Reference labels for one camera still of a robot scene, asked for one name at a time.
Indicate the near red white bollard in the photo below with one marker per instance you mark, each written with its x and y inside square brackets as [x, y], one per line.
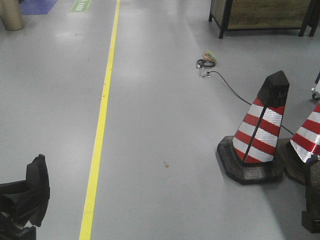
[249, 156]

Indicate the wooden black-framed crate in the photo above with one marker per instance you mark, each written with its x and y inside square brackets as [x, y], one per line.
[258, 15]

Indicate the green floor sign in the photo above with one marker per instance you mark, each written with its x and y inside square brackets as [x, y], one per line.
[80, 6]

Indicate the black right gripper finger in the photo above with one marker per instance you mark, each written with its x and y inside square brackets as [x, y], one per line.
[310, 218]

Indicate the grey brake pad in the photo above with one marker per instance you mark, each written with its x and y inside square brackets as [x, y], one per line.
[37, 179]
[312, 178]

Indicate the far red white bollard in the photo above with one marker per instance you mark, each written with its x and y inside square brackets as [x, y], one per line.
[295, 151]

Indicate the cardboard tube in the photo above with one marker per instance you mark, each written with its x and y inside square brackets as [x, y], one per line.
[11, 15]

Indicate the yellow floor tape strip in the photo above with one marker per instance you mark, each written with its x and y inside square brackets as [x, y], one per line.
[88, 214]

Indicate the red white bollard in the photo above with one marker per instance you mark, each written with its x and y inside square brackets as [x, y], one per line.
[249, 156]
[295, 151]

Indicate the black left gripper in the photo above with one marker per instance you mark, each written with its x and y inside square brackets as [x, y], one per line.
[15, 198]

